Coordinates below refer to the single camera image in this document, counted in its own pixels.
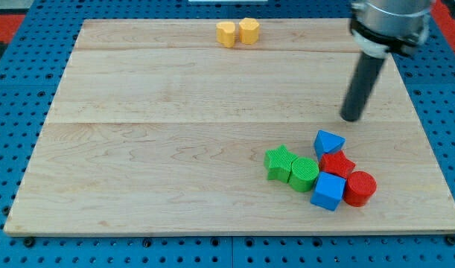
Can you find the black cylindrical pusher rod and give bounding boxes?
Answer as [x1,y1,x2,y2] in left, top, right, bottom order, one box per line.
[340,52,385,122]

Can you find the red star block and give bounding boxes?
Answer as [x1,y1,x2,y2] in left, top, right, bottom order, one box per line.
[319,150,356,179]

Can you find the green star block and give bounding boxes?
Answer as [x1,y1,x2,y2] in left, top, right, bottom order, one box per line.
[264,144,298,183]

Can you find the blue triangle block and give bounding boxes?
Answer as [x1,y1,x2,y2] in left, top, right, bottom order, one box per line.
[314,130,346,161]

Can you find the red cylinder block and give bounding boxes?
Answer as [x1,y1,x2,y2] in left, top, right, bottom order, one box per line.
[343,171,377,207]

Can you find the green cylinder block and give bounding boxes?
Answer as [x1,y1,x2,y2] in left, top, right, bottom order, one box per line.
[288,157,319,192]

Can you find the yellow hexagon block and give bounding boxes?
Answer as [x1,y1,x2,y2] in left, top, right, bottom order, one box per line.
[239,18,260,45]

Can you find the blue cube block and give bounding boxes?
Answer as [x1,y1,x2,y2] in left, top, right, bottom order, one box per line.
[310,171,346,211]

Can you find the yellow heart block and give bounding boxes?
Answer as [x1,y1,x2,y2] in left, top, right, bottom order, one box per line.
[216,21,235,48]

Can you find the wooden board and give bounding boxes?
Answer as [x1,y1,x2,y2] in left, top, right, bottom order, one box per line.
[4,19,455,237]

